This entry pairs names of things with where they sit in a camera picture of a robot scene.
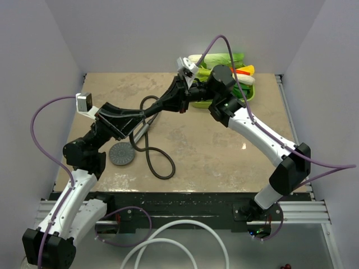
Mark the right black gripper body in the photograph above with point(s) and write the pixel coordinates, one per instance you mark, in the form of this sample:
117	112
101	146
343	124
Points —
188	96

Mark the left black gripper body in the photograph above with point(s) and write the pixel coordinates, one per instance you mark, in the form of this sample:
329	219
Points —
98	120

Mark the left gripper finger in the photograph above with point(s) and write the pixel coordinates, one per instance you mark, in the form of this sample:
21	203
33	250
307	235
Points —
120	128
110	110

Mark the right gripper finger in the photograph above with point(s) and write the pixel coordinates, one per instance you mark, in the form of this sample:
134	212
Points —
170	104
153	109

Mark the grey shower head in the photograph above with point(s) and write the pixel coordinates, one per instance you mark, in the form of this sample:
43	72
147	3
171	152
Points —
122	153

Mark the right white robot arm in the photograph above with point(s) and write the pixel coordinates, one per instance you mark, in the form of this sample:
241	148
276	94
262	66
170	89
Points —
291	161

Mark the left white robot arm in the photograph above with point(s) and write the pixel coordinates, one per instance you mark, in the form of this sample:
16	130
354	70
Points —
53	242

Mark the green vegetable tray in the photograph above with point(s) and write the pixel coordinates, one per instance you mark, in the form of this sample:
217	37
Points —
249	92

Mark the green celery stalk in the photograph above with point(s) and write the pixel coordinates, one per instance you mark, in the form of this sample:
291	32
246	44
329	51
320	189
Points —
203	74

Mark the napa cabbage at back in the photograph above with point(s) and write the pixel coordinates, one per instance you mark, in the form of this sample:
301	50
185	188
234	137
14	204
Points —
211	60

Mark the orange carrot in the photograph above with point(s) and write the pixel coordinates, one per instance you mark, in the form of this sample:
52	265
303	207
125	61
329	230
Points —
239	71

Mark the yellow pepper piece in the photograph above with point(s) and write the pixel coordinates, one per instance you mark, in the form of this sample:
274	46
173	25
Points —
250	69

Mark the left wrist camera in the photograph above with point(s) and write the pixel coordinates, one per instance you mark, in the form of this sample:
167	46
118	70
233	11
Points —
84	105

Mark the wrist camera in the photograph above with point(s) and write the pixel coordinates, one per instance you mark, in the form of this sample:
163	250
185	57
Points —
84	105
187	70

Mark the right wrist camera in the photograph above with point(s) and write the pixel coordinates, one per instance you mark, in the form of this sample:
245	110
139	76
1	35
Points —
187	70

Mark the black mounting base plate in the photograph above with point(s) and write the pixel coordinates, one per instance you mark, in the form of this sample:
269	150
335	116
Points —
220	211

